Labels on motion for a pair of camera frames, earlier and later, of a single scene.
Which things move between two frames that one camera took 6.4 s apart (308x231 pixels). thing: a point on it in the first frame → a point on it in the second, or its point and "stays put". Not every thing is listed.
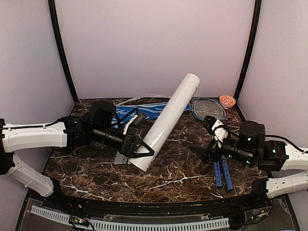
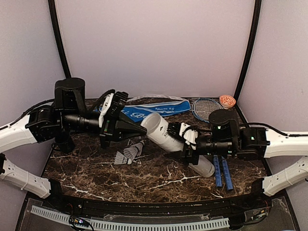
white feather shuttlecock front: (121, 159) stays put
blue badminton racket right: (210, 108) stays put
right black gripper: (203, 152) → (180, 154)
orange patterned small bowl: (226, 101) stays put
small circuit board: (79, 221) stays put
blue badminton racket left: (207, 107) stays put
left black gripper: (130, 139) → (124, 126)
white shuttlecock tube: (167, 118) → (158, 130)
